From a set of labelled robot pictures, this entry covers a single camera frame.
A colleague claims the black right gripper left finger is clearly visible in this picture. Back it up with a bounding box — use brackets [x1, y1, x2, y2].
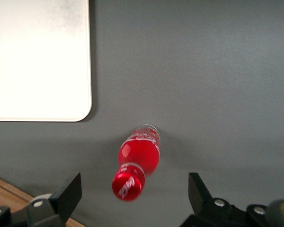
[25, 172, 83, 227]

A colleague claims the white rectangular tray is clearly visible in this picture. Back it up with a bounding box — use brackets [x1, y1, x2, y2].
[0, 0, 92, 122]

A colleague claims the red coke bottle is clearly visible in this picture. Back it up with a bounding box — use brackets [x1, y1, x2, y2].
[112, 124, 162, 202]

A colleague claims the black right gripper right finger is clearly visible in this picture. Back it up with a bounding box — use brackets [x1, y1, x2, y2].
[179, 172, 271, 227]

